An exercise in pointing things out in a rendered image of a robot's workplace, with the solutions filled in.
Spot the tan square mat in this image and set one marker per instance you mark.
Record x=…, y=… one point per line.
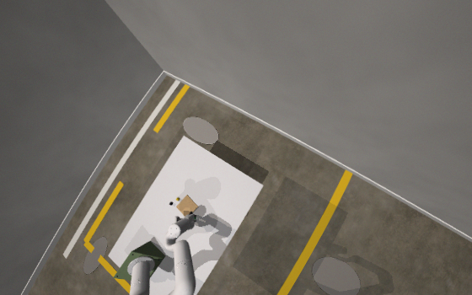
x=186, y=206

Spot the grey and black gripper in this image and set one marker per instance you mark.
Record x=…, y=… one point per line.
x=191, y=217

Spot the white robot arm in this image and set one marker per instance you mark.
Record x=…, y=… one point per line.
x=185, y=281

